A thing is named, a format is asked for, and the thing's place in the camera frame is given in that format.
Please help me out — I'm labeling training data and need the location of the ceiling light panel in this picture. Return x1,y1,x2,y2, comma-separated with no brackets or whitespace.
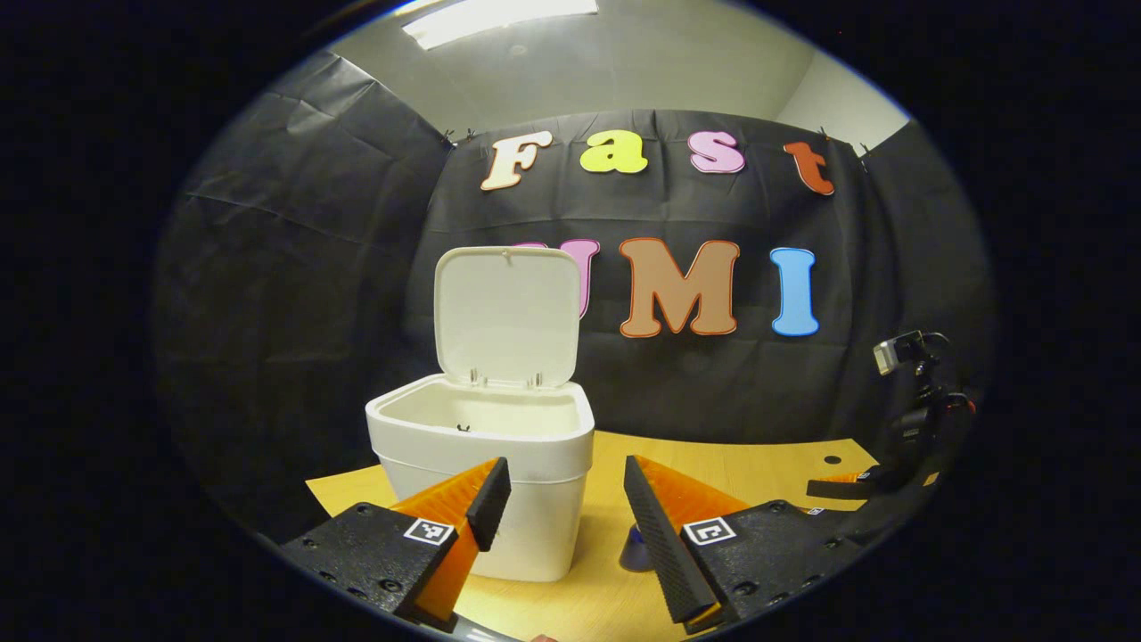
401,0,600,51

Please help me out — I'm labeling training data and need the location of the blue and silver pop can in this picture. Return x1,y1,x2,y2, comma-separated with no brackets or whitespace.
619,523,659,573

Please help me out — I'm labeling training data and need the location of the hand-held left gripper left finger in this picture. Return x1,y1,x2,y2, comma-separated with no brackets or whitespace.
278,457,514,634

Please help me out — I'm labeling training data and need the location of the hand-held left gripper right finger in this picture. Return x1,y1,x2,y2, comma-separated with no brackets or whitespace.
622,454,866,637

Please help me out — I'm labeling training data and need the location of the black backdrop cloth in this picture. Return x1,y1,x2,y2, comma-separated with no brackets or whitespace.
150,49,997,547

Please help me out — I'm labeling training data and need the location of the wooden desktop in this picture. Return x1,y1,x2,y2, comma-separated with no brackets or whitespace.
305,431,943,642

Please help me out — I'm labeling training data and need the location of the white desktop garbage bin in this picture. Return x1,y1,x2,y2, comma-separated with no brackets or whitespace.
365,245,596,583

